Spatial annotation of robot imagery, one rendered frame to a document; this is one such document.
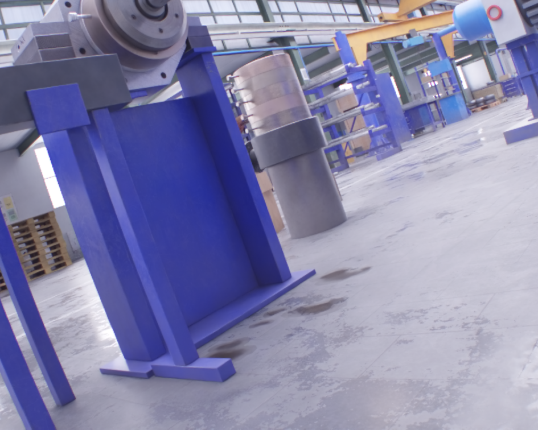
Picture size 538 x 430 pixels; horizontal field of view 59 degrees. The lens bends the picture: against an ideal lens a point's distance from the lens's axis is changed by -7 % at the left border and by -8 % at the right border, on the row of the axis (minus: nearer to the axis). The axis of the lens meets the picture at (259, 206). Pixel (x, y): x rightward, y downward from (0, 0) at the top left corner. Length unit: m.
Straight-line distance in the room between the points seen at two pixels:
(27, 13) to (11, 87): 8.50
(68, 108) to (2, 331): 0.53
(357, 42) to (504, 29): 8.29
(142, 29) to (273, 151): 1.52
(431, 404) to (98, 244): 1.07
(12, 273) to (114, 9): 0.84
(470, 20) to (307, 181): 2.48
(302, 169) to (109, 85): 1.82
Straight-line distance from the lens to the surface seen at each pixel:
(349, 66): 8.98
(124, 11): 1.66
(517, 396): 0.83
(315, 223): 3.01
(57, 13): 1.76
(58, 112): 1.25
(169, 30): 1.73
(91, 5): 1.69
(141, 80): 1.78
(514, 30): 4.60
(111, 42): 1.66
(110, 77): 1.37
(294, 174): 2.99
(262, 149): 3.03
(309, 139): 2.99
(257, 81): 3.04
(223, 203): 2.00
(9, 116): 1.22
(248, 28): 11.77
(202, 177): 1.96
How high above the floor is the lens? 0.43
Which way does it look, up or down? 3 degrees down
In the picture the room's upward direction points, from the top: 20 degrees counter-clockwise
